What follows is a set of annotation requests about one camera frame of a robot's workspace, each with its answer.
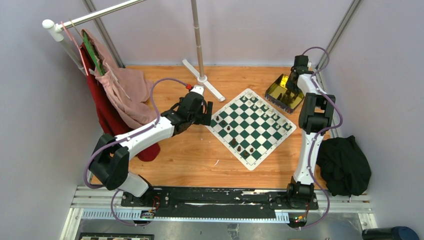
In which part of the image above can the yellow tin box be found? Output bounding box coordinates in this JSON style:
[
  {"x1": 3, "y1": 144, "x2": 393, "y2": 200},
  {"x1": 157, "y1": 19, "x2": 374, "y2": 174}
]
[{"x1": 264, "y1": 74, "x2": 305, "y2": 114}]

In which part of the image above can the black cloth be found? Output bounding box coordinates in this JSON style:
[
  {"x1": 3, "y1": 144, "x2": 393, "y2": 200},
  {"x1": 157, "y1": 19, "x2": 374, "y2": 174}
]
[{"x1": 316, "y1": 135, "x2": 372, "y2": 197}]

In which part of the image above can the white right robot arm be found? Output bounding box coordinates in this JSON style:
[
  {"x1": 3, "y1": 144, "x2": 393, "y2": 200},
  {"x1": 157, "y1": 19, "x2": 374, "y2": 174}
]
[{"x1": 285, "y1": 55, "x2": 335, "y2": 209}]

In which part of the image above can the white chess piece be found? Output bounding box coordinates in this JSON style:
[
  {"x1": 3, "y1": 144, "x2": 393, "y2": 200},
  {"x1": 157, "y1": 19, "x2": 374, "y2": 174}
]
[{"x1": 247, "y1": 92, "x2": 255, "y2": 99}]

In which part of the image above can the white clothes rack stand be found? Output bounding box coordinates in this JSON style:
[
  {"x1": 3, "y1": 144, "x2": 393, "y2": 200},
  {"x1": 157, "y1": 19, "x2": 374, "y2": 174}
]
[{"x1": 182, "y1": 0, "x2": 226, "y2": 102}]

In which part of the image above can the green white chess mat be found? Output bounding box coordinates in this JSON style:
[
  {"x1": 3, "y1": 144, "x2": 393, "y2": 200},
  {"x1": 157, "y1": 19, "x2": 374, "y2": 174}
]
[{"x1": 207, "y1": 88, "x2": 297, "y2": 171}]

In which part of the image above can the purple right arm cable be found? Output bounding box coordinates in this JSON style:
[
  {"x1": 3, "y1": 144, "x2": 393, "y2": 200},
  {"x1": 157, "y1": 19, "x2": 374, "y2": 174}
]
[{"x1": 298, "y1": 46, "x2": 344, "y2": 229}]

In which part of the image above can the pink cloth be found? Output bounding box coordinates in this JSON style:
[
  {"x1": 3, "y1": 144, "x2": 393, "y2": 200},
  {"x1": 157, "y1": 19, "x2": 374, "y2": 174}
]
[{"x1": 81, "y1": 28, "x2": 157, "y2": 129}]

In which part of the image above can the red cloth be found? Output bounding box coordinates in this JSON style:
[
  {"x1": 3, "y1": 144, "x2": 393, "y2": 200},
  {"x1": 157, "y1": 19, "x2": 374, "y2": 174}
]
[{"x1": 79, "y1": 43, "x2": 161, "y2": 162}]

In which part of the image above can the green hanger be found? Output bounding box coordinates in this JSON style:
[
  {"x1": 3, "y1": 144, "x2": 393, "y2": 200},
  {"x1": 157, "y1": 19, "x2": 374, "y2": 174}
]
[{"x1": 81, "y1": 30, "x2": 105, "y2": 76}]

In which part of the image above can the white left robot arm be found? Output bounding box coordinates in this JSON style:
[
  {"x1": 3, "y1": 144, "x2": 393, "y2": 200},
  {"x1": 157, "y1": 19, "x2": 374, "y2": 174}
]
[{"x1": 86, "y1": 90, "x2": 213, "y2": 207}]

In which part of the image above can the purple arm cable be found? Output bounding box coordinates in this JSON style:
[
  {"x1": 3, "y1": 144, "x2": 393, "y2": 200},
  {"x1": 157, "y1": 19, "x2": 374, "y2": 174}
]
[
  {"x1": 298, "y1": 46, "x2": 344, "y2": 229},
  {"x1": 82, "y1": 78, "x2": 193, "y2": 227}
]

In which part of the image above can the white rack bar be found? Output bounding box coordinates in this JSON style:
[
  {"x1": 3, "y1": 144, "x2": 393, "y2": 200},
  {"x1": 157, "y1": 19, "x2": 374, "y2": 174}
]
[{"x1": 42, "y1": 0, "x2": 144, "y2": 72}]

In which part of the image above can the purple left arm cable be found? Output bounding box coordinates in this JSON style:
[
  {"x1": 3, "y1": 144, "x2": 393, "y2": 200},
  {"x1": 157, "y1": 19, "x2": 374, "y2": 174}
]
[{"x1": 82, "y1": 78, "x2": 193, "y2": 227}]

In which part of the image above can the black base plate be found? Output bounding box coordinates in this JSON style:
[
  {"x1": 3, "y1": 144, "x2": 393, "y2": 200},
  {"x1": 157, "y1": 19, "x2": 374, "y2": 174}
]
[{"x1": 120, "y1": 186, "x2": 318, "y2": 219}]

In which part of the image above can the dark blue cylinder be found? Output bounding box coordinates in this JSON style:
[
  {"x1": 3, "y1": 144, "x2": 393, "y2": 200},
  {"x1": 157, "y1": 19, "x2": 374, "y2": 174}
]
[{"x1": 361, "y1": 226, "x2": 420, "y2": 240}]

